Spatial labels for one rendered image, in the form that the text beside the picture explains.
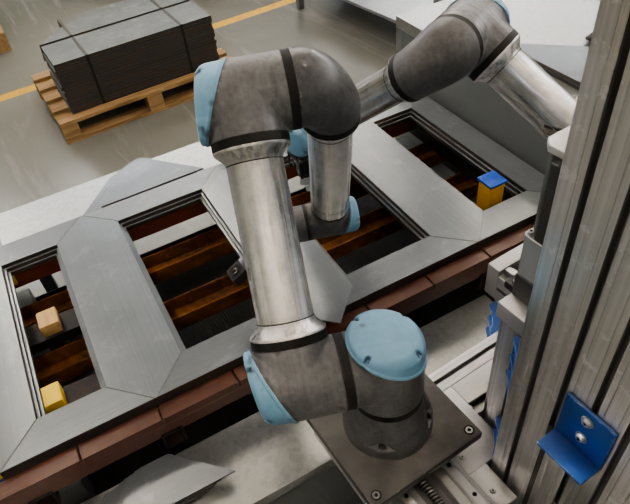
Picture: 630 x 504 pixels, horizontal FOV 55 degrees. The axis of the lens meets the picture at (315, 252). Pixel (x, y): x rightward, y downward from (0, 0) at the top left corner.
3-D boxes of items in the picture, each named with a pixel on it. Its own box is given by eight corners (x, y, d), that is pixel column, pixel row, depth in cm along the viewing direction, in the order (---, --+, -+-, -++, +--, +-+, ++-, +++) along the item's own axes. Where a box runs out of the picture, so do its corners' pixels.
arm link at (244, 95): (361, 421, 86) (288, 35, 82) (257, 444, 84) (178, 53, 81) (349, 397, 98) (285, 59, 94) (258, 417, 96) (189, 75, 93)
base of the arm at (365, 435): (451, 427, 101) (455, 394, 94) (378, 477, 95) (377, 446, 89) (395, 366, 110) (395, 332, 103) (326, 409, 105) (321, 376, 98)
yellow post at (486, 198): (472, 231, 186) (478, 181, 173) (485, 225, 187) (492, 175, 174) (483, 240, 183) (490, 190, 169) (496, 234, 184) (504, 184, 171)
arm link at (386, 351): (436, 409, 92) (440, 356, 83) (350, 428, 91) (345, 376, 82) (412, 348, 101) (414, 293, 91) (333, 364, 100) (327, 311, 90)
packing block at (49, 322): (41, 323, 162) (34, 313, 159) (59, 315, 163) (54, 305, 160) (45, 338, 158) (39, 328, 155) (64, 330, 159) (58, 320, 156)
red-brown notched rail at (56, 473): (2, 500, 127) (-11, 487, 123) (577, 214, 175) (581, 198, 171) (5, 517, 125) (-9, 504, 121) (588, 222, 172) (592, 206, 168)
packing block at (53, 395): (42, 399, 144) (36, 390, 141) (63, 389, 145) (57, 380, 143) (47, 418, 140) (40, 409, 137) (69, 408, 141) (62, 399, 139)
